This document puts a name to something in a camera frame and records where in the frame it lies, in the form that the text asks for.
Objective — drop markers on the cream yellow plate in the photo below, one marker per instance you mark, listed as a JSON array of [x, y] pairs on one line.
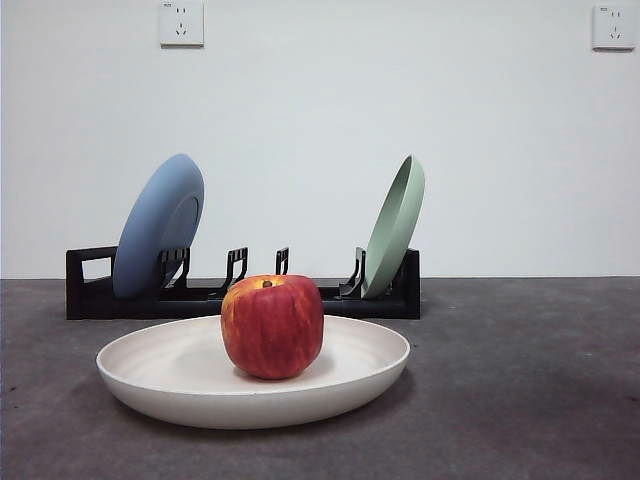
[[165, 380]]

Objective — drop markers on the red apple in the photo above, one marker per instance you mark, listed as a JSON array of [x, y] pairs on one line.
[[272, 330]]

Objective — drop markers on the blue plate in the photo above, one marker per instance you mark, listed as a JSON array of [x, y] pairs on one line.
[[150, 225]]

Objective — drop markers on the white wall socket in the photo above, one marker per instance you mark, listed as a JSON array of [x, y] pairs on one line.
[[610, 27], [182, 25]]

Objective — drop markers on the green plate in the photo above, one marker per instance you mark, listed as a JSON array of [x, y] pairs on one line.
[[395, 235]]

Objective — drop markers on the black plate rack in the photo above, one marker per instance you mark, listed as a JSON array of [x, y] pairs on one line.
[[125, 307]]

